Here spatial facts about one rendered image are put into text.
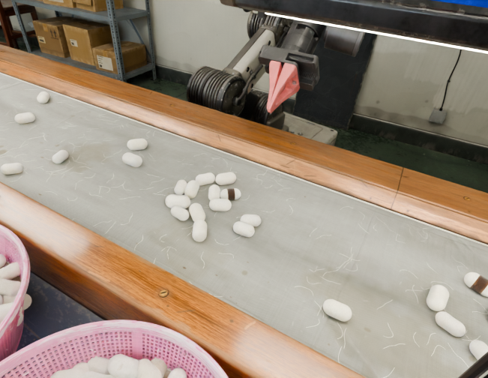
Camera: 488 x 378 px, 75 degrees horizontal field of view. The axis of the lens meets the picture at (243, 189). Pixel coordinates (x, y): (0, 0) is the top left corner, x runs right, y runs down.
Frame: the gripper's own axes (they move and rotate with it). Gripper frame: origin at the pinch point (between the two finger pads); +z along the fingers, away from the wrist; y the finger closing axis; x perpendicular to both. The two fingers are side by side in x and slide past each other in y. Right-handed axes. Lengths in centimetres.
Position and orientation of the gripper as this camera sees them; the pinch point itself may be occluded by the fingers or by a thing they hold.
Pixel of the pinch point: (270, 106)
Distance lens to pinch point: 57.0
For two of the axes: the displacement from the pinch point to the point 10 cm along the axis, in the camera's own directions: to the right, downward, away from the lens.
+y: 8.7, 3.4, -3.5
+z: -4.1, 9.0, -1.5
